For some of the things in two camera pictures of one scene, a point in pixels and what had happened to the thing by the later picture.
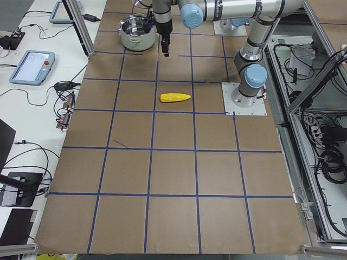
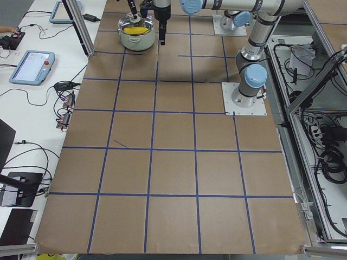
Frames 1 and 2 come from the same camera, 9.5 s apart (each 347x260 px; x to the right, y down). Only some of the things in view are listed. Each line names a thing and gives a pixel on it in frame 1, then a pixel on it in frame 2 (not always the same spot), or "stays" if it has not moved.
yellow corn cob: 172,97 → 135,30
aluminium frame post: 76,14 stays
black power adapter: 90,18 stays
